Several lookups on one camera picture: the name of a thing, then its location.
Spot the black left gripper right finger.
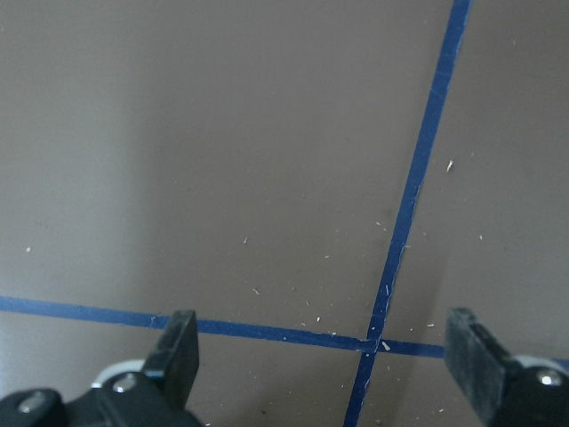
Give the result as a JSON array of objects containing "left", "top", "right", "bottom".
[{"left": 445, "top": 308, "right": 520, "bottom": 423}]

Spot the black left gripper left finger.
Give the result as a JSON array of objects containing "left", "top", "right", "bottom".
[{"left": 141, "top": 310, "right": 199, "bottom": 409}]

